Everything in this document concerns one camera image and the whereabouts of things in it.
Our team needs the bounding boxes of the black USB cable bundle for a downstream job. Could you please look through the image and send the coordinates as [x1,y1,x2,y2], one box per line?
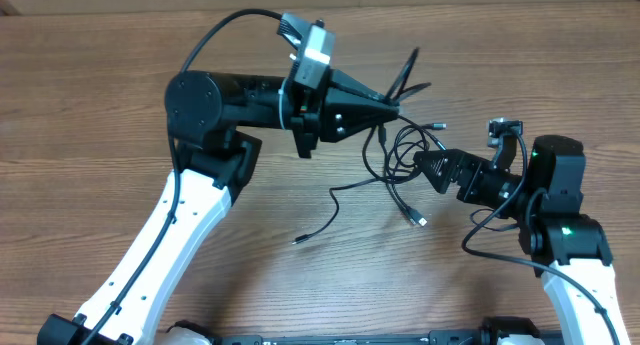
[291,46,449,246]

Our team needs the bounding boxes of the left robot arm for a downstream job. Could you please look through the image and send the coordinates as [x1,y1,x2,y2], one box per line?
[37,70,399,344]

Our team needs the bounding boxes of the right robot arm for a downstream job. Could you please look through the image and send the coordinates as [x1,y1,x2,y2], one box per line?
[414,134,630,344]

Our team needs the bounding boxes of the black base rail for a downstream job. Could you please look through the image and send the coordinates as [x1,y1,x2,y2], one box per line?
[167,315,566,345]

